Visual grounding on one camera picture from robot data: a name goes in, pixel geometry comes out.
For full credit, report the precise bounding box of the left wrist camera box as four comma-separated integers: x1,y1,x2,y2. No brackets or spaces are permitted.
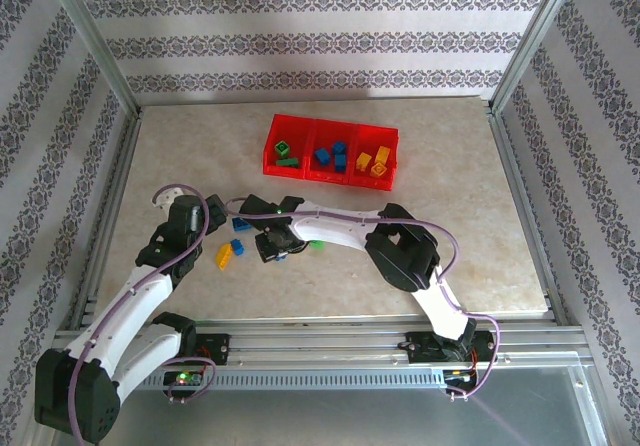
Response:
151,187,182,213

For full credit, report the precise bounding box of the aluminium corner post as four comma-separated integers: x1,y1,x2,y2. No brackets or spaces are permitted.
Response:
42,0,143,117
485,0,591,115

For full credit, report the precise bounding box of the slotted grey cable duct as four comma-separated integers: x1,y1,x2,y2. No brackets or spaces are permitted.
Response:
119,369,449,393

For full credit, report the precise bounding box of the aluminium side rail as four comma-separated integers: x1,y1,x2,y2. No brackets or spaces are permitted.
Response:
485,100,574,328
69,108,146,330

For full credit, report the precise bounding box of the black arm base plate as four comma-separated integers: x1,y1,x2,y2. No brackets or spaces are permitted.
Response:
405,329,497,365
192,332,232,367

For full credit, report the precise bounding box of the long yellow lego brick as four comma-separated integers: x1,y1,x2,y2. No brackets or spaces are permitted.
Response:
214,242,235,271

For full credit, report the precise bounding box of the grey metal sheet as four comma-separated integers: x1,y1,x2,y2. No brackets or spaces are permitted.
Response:
29,365,614,446

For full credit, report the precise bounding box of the red three-compartment bin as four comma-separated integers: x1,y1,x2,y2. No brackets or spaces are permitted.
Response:
260,112,400,193

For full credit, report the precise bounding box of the aluminium mounting rail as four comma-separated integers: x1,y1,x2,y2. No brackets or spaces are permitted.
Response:
48,315,589,370

